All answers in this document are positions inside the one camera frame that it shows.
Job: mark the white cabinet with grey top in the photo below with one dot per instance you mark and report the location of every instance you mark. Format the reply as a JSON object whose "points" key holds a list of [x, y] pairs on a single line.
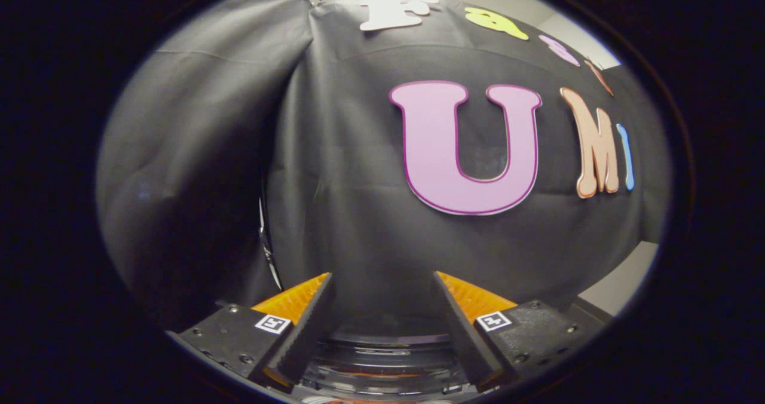
{"points": [[621, 278]]}

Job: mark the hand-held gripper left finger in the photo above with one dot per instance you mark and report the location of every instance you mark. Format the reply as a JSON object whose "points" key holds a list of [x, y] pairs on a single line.
{"points": [[308, 332]]}

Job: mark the black backdrop cloth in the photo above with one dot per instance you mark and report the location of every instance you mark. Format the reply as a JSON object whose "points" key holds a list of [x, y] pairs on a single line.
{"points": [[334, 183]]}

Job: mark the grey washing machine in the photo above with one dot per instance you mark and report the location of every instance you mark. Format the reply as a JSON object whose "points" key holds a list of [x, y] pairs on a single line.
{"points": [[382, 356]]}

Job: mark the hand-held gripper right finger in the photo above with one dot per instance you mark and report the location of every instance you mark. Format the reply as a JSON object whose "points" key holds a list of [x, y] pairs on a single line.
{"points": [[463, 332]]}

